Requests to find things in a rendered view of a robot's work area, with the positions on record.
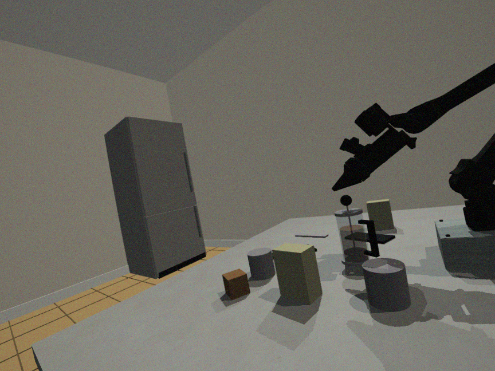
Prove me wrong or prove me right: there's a brown cube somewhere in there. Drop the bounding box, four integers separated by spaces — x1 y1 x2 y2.
222 269 250 300

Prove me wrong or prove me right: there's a glass french press with black handle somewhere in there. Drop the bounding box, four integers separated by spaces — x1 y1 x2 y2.
335 195 379 266

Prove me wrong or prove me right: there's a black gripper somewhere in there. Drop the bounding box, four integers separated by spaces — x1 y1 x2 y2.
332 142 391 191

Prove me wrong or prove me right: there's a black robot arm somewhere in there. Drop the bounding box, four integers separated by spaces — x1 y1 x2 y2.
339 63 495 231

